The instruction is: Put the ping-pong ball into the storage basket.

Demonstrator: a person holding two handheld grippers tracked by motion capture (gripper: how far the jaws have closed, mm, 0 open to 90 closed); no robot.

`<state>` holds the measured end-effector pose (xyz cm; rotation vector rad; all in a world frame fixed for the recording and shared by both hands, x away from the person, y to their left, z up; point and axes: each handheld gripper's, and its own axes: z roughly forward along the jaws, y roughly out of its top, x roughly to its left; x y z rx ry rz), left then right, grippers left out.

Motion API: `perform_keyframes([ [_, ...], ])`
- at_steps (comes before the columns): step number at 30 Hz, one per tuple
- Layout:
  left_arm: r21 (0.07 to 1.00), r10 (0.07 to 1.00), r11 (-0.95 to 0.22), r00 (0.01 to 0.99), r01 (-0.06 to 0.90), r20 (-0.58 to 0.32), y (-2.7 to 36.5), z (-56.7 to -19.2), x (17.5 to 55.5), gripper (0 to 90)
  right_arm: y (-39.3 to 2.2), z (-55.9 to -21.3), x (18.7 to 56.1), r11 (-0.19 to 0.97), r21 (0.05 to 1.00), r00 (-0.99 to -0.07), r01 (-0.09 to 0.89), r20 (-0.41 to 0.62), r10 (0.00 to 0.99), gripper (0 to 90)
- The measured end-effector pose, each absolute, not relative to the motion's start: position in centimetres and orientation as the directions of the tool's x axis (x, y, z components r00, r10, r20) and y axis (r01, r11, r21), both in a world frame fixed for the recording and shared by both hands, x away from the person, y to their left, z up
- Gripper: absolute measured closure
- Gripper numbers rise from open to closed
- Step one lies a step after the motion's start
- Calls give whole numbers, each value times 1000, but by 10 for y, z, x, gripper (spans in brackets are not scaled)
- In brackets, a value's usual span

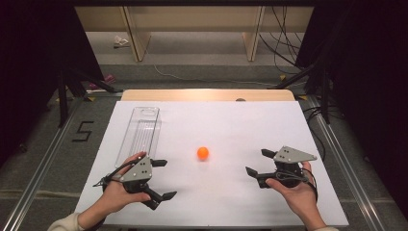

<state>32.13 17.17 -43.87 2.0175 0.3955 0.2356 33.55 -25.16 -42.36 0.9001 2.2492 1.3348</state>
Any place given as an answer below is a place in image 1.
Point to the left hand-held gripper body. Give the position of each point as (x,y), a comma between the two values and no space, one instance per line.
(138,173)

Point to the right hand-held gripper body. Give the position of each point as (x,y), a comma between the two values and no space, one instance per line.
(290,155)

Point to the clear plastic tray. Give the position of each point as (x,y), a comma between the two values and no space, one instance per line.
(142,134)

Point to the orange ball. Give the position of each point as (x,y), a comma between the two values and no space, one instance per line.
(202,153)

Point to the person's left hand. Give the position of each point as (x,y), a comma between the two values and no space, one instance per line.
(114,195)

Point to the person's right hand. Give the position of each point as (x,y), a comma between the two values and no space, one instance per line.
(298,197)

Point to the white board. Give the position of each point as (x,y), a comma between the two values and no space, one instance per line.
(224,128)

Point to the yellow tape piece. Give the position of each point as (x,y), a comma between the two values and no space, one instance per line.
(90,98)
(282,77)
(302,97)

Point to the black stand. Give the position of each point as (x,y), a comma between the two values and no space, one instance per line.
(325,102)
(61,102)

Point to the wooden table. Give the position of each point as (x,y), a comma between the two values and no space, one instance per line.
(192,95)

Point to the pink object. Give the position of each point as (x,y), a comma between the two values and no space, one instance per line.
(108,78)

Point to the white crumpled object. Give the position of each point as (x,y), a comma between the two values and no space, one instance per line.
(121,41)

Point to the light wooden shelf unit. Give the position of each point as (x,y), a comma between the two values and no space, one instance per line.
(192,19)

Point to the metal floor rail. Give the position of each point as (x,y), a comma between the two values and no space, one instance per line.
(38,173)
(348,170)

